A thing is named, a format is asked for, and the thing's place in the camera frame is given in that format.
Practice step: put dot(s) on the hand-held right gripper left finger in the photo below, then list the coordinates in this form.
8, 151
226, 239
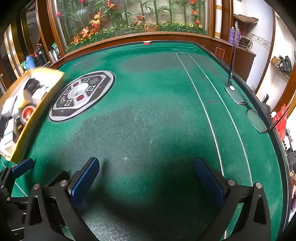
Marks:
84, 183

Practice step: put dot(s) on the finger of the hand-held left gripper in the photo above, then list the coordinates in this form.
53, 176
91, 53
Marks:
23, 167

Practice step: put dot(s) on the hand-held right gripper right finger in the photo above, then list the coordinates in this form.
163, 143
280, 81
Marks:
209, 180

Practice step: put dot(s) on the yellow cardboard box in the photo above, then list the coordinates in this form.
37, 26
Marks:
39, 111

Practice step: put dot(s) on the round table control panel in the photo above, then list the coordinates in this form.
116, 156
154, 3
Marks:
76, 92

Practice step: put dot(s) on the red plastic bag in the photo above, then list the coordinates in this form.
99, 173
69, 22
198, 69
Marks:
281, 120

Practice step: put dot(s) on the blue kettle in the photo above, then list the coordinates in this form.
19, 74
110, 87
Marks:
30, 62

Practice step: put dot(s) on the black thermos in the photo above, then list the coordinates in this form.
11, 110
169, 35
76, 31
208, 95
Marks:
39, 56

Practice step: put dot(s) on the steel cup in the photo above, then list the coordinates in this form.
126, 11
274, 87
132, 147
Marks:
52, 56

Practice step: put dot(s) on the wooden cabinet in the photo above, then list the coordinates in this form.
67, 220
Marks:
241, 61

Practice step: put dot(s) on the small cardboard carton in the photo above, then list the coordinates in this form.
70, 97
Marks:
275, 60

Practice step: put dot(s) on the black bag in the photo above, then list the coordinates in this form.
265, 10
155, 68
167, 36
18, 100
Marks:
285, 63

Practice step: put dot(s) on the purple spray can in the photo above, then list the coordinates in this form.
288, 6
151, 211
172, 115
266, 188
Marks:
237, 36
232, 34

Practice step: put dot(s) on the small red white object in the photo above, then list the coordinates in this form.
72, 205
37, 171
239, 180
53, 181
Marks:
146, 42

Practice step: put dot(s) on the artificial flower display case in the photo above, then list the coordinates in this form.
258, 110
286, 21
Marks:
129, 20

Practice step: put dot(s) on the black frame eyeglasses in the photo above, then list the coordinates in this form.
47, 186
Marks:
234, 92

